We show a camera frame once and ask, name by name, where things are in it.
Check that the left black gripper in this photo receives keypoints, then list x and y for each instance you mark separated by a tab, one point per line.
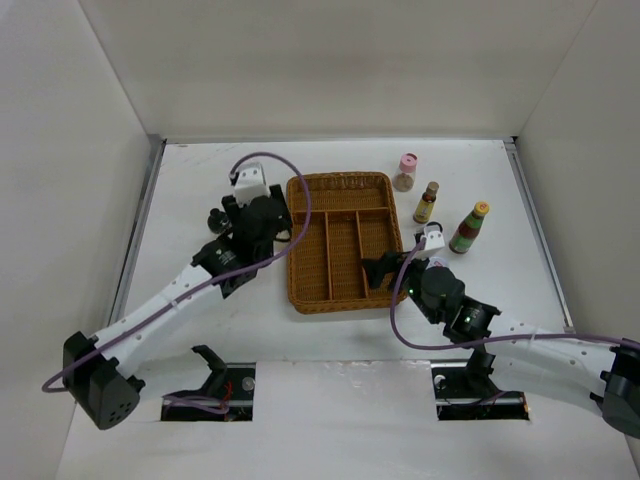
234	209

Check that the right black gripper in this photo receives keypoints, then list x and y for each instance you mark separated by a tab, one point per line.
376	269

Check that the pink-cap spice shaker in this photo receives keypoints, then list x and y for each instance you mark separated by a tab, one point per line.
404	177

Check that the white-lid sauce jar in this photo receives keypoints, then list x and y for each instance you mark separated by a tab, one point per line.
436	261

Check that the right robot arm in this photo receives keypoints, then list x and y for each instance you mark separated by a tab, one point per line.
597	373

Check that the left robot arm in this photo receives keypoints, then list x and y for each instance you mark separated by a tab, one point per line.
106	373

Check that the small black round bottle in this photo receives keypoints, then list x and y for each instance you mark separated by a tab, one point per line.
218	221

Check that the brown wicker divided basket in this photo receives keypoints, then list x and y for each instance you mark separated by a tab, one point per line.
345	217

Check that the yellow-label oil bottle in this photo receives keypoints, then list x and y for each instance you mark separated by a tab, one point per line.
426	203

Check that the green-label chili sauce bottle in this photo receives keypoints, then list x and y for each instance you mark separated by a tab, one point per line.
468	230

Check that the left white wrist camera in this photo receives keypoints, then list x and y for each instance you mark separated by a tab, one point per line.
250	183

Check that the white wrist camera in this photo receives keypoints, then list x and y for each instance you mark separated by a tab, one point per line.
250	183
433	241

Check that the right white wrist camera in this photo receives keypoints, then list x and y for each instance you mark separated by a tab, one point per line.
433	241

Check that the left aluminium table rail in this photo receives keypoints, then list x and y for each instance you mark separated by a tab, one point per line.
123	285

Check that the aluminium table rail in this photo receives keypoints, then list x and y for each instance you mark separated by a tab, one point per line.
123	285
512	153

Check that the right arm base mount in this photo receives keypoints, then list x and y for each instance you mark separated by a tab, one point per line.
463	391

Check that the right aluminium table rail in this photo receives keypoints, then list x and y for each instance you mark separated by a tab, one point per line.
512	153

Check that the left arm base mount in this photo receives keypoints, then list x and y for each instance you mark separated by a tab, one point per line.
225	395

